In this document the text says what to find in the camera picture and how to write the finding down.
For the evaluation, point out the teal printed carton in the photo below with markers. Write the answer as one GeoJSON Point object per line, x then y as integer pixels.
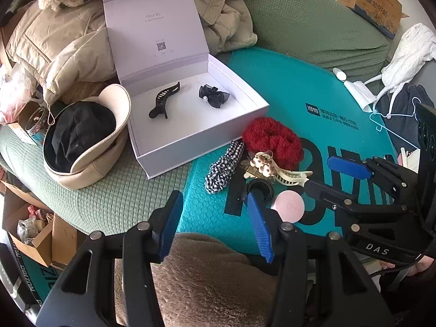
{"type": "Point", "coordinates": [30, 276]}

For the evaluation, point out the dark jeans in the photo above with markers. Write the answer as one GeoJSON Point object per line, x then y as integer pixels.
{"type": "Point", "coordinates": [402, 109]}

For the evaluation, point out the black bow hair clip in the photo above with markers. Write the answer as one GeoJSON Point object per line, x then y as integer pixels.
{"type": "Point", "coordinates": [213, 95]}

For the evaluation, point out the printed cardboard box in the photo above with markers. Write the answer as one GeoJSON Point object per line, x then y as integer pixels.
{"type": "Point", "coordinates": [374, 3]}

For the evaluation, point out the brown fleece cloth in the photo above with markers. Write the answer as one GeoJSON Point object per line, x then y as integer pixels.
{"type": "Point", "coordinates": [204, 279]}

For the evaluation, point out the black cloth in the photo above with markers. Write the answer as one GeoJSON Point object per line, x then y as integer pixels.
{"type": "Point", "coordinates": [78, 133]}

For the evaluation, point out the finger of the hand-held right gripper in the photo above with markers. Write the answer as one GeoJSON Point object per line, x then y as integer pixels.
{"type": "Point", "coordinates": [323, 192]}
{"type": "Point", "coordinates": [347, 167]}

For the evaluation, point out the red fluffy scrunchie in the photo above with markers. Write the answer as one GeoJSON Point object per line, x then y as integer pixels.
{"type": "Point", "coordinates": [272, 139]}

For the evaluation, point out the white gift box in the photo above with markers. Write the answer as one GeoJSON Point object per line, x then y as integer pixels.
{"type": "Point", "coordinates": [190, 122]}

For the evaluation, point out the person's right hand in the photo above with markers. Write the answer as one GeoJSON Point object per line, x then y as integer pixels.
{"type": "Point", "coordinates": [424, 267]}

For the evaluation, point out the beige bucket hat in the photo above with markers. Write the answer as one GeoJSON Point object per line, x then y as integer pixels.
{"type": "Point", "coordinates": [112, 109]}

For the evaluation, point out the black hair claw clip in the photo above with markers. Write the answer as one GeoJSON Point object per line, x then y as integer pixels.
{"type": "Point", "coordinates": [161, 100]}

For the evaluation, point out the white face mask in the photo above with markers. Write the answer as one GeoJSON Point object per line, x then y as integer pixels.
{"type": "Point", "coordinates": [357, 92]}

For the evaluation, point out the beige puffer jacket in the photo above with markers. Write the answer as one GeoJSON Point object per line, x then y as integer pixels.
{"type": "Point", "coordinates": [51, 51]}

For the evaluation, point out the white hooded garment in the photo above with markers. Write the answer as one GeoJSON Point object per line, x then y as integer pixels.
{"type": "Point", "coordinates": [408, 54]}

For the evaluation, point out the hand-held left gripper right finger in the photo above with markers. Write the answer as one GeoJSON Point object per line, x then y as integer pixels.
{"type": "Point", "coordinates": [260, 228]}

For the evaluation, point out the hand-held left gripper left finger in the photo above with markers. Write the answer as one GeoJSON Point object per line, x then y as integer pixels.
{"type": "Point", "coordinates": [170, 224]}

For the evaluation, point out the white pink pouch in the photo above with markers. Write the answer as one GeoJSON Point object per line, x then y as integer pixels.
{"type": "Point", "coordinates": [408, 158]}

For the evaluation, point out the teal printed mat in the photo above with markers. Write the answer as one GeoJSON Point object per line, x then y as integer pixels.
{"type": "Point", "coordinates": [289, 85]}

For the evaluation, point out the light blue hanger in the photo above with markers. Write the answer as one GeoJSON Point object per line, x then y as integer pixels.
{"type": "Point", "coordinates": [373, 115]}

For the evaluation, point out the glass jar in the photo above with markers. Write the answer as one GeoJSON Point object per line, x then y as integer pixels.
{"type": "Point", "coordinates": [37, 122]}

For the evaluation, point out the black white gingham scrunchie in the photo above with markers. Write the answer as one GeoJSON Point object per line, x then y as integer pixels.
{"type": "Point", "coordinates": [221, 170]}

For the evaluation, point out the white tube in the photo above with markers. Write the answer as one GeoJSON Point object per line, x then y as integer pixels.
{"type": "Point", "coordinates": [340, 74]}

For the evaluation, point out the pink round compact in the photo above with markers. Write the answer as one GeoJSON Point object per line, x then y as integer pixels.
{"type": "Point", "coordinates": [289, 206]}

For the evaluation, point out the cream hair claw clip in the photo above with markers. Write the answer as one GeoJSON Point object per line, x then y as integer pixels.
{"type": "Point", "coordinates": [289, 177]}

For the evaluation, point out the open cardboard box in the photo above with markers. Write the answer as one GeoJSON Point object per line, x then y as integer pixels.
{"type": "Point", "coordinates": [61, 238]}

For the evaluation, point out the floral hair claw clip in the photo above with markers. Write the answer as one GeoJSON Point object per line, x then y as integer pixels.
{"type": "Point", "coordinates": [262, 165]}

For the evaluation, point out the pink plastic bag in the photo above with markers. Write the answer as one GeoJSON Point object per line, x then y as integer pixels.
{"type": "Point", "coordinates": [13, 92]}

